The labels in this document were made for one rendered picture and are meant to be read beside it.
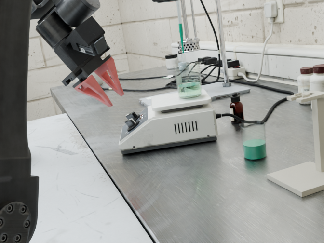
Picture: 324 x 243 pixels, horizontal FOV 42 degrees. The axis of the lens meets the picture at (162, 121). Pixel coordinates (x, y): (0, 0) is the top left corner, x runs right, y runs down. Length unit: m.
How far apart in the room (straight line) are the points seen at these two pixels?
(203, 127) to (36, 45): 2.47
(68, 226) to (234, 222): 0.23
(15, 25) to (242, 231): 0.34
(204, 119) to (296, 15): 0.59
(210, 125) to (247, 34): 0.78
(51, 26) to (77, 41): 0.08
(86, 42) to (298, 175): 0.41
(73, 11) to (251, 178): 0.43
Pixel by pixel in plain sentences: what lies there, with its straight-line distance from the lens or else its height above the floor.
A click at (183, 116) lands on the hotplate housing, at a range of 0.83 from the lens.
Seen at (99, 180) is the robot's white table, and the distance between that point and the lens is 0.75.
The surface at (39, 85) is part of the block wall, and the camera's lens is 3.24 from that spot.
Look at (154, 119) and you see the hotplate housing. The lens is 0.83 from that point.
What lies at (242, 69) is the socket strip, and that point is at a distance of 1.52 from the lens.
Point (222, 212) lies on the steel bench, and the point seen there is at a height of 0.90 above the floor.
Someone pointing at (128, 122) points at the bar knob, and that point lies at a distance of 0.87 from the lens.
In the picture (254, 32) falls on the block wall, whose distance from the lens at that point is 1.54.
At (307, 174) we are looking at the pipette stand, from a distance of 0.65.
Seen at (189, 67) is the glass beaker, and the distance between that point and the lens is 0.84.
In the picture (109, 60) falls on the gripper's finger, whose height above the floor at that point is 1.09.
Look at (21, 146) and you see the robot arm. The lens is 0.38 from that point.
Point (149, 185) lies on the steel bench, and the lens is 0.69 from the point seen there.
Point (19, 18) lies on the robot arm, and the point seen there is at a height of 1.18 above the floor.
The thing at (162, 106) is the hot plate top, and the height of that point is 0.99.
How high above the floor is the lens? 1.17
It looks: 14 degrees down
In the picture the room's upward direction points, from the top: 9 degrees counter-clockwise
